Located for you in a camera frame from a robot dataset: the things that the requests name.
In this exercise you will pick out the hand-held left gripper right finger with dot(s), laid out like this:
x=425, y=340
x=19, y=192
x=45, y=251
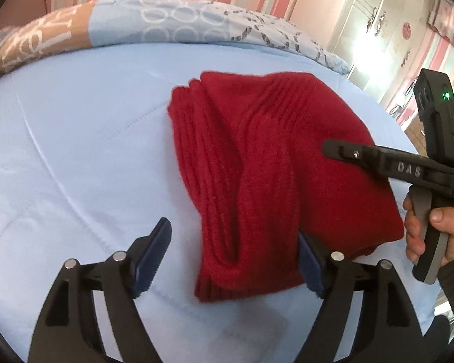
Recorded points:
x=309, y=264

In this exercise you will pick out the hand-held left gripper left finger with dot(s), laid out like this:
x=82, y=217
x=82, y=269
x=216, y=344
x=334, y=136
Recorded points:
x=153, y=257

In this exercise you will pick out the red knitted sweater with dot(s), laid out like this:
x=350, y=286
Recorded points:
x=249, y=140

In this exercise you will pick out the red paper decal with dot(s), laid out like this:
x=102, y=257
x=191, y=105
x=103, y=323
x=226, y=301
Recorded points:
x=406, y=30

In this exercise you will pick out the white wardrobe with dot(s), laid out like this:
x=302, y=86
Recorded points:
x=367, y=19

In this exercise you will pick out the pink curtain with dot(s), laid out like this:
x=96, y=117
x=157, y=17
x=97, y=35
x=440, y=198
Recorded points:
x=450, y=22

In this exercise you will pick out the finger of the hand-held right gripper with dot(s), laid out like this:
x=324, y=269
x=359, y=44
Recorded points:
x=355, y=157

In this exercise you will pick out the wooden dresser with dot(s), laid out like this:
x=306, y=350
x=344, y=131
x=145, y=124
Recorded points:
x=414, y=136

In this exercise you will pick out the patterned blue and brown quilt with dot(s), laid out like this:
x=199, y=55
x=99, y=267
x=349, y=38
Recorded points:
x=155, y=19

